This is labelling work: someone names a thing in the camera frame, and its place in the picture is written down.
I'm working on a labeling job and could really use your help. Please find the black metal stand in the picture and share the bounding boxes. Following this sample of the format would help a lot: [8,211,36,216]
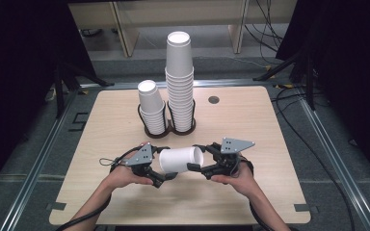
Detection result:
[52,61,115,119]
[252,47,316,112]

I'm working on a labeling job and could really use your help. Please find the person's left hand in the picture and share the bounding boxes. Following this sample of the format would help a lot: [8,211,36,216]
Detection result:
[103,164,154,194]

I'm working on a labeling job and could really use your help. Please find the black curtain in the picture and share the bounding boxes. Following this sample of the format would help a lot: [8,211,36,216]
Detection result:
[0,0,95,193]
[276,0,370,181]

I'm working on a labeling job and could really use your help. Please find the long black floor cable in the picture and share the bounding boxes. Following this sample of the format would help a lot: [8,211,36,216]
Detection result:
[271,86,357,231]

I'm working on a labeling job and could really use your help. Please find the thick black gripper cable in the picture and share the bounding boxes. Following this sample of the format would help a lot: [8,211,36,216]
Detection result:
[249,201,273,231]
[55,192,114,231]

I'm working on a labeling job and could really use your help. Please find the person's right hand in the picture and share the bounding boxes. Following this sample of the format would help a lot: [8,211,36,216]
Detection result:
[211,162,258,197]

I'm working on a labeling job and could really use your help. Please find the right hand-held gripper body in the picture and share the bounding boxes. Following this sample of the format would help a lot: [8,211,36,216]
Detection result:
[205,137,256,179]

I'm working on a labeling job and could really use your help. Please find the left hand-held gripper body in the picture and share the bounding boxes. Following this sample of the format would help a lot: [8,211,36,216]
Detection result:
[110,142,162,189]

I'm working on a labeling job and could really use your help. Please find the single white paper cup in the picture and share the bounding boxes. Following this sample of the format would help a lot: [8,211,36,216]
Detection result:
[158,145,204,174]

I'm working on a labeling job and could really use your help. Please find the thin black cord loop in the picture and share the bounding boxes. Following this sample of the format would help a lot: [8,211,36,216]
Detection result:
[98,156,124,167]

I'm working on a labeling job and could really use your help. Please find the beige desk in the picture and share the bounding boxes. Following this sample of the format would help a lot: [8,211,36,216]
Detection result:
[67,0,298,59]

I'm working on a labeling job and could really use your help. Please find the bundle of black cables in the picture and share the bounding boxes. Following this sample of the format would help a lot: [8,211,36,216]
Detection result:
[244,0,285,54]

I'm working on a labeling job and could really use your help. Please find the black wire cup holder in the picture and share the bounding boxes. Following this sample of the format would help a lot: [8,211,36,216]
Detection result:
[137,99,197,140]

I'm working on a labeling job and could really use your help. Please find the stack of white paper cups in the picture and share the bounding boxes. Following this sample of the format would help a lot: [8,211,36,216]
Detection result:
[137,79,168,136]
[165,30,195,133]

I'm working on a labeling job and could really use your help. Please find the metal floor rail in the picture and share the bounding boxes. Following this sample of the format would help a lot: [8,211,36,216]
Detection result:
[297,92,370,231]
[0,84,82,231]

